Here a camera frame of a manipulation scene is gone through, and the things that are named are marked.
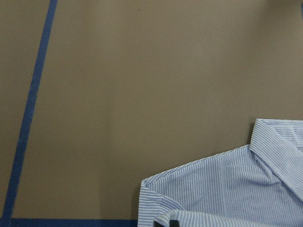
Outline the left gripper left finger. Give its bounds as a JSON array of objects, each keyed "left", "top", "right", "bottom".
[{"left": 153, "top": 221, "right": 161, "bottom": 227}]

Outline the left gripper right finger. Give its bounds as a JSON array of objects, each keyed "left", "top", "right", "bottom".
[{"left": 169, "top": 220, "right": 178, "bottom": 227}]

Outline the blue white striped shirt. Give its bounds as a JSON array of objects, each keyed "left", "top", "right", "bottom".
[{"left": 138, "top": 119, "right": 303, "bottom": 227}]

